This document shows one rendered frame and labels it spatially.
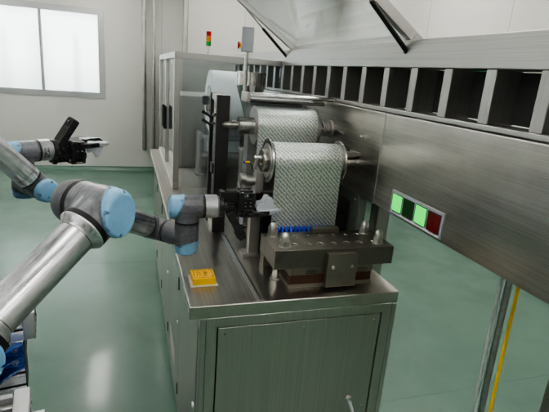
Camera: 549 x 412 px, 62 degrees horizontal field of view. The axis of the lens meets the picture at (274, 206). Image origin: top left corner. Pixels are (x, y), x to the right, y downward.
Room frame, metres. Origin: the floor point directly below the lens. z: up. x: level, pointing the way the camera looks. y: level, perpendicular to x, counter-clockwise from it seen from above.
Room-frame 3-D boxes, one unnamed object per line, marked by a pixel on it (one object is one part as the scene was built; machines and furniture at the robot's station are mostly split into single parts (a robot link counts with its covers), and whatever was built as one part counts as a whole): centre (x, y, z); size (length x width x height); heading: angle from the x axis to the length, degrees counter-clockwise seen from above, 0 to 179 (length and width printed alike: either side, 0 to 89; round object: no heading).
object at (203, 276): (1.29, 0.20, 0.91); 0.07 x 0.07 x 0.02; 18
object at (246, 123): (1.74, 0.13, 1.34); 0.06 x 0.06 x 0.06; 18
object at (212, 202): (1.40, 0.20, 1.11); 0.08 x 0.05 x 0.08; 18
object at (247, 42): (2.04, 0.18, 1.66); 0.07 x 0.07 x 0.10; 8
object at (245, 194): (1.42, 0.12, 1.12); 0.12 x 0.08 x 0.09; 108
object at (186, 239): (1.38, 0.29, 1.01); 0.11 x 0.08 x 0.11; 66
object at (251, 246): (1.53, 0.08, 1.05); 0.06 x 0.05 x 0.31; 108
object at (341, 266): (1.31, -0.22, 0.97); 0.10 x 0.03 x 0.11; 108
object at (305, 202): (1.49, -0.10, 1.11); 0.23 x 0.01 x 0.18; 108
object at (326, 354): (2.42, 0.28, 0.43); 2.52 x 0.64 x 0.86; 18
